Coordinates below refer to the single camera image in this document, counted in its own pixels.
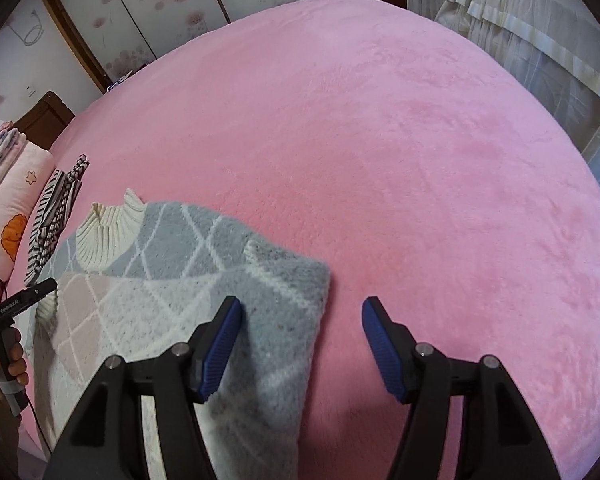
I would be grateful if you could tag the black white striped garment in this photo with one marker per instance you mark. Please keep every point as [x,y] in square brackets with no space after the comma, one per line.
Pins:
[50,215]

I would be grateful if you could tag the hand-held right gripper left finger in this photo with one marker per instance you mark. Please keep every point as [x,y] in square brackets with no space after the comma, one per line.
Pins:
[220,355]

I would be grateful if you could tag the floral sliding door wardrobe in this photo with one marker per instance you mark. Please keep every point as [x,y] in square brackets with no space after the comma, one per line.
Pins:
[130,10]

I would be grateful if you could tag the person's left hand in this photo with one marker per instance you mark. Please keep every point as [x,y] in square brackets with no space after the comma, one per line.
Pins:
[16,360]

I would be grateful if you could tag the folded pink striped quilt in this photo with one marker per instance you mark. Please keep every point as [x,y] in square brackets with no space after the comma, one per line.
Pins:
[0,145]

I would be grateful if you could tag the dark wooden headboard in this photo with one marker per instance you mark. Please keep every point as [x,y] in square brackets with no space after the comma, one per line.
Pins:
[45,120]

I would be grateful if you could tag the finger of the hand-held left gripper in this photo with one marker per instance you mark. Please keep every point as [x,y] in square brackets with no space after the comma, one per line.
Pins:
[44,288]

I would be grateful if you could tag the pink fleece blanket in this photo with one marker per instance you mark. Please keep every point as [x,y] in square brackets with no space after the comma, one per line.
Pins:
[405,160]

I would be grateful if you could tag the white lace curtain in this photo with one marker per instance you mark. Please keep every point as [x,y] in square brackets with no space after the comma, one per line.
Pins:
[520,20]

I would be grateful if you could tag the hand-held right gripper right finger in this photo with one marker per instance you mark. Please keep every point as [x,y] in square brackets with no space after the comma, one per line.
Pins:
[380,355]

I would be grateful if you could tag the grey diamond pattern sweater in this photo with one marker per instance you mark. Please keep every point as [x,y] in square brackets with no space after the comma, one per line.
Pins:
[180,280]

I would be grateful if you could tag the pink flower print pillow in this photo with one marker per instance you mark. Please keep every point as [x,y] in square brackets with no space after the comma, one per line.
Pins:
[25,175]

